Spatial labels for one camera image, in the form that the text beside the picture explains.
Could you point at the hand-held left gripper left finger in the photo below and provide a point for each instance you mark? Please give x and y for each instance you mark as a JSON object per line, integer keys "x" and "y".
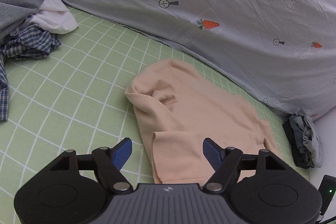
{"x": 121, "y": 154}

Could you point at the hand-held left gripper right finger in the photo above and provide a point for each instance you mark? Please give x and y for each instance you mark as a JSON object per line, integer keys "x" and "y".
{"x": 212, "y": 154}

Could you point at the beige shirt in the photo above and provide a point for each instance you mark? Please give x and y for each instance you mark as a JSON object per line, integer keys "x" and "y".
{"x": 197, "y": 108}

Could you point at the folded black garment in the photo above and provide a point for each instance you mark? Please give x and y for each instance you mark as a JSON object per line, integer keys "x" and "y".
{"x": 302, "y": 161}

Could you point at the folded grey crumpled garment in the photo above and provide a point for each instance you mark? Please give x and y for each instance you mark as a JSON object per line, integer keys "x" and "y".
{"x": 312, "y": 140}

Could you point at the folded dark teal garment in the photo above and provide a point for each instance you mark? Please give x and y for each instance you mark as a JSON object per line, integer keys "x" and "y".
{"x": 295, "y": 132}

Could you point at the green checked bed sheet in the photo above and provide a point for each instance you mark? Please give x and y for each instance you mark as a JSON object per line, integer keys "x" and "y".
{"x": 78, "y": 82}

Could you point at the blue plaid shirt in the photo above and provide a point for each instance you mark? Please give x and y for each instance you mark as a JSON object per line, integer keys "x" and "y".
{"x": 29, "y": 40}

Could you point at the grey knit garment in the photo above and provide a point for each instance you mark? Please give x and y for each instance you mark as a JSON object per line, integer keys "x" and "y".
{"x": 15, "y": 3}

